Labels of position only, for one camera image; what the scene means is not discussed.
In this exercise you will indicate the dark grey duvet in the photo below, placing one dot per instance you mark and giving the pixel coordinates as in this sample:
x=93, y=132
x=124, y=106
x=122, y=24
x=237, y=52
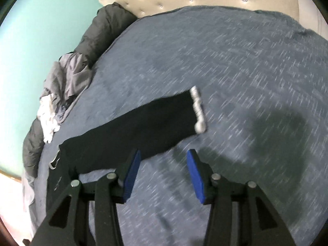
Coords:
x=102, y=35

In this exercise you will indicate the blue striped shirt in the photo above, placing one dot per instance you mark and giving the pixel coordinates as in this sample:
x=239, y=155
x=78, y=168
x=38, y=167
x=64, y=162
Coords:
x=60, y=115

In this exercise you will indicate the light grey quilt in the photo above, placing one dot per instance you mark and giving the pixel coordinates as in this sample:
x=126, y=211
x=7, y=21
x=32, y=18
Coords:
x=29, y=197

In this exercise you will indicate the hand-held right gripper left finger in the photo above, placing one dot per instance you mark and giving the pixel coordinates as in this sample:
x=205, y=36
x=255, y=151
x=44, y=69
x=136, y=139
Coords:
x=132, y=174

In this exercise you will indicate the white shirt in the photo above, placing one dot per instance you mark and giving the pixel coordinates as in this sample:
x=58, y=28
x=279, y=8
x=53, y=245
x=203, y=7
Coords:
x=48, y=125

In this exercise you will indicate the black sweater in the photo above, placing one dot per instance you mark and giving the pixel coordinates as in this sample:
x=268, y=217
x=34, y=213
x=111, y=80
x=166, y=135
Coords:
x=153, y=123

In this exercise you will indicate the blue bed sheet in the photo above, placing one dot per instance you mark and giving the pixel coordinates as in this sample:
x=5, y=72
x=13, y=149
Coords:
x=243, y=69

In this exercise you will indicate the grey garment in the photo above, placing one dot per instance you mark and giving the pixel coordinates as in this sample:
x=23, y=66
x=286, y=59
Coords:
x=53, y=79

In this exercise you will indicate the pale lilac garment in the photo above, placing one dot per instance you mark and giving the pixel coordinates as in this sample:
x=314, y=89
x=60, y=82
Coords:
x=76, y=79

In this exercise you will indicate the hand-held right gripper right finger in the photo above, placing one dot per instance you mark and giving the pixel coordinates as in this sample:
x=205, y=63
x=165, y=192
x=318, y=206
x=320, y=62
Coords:
x=196, y=176

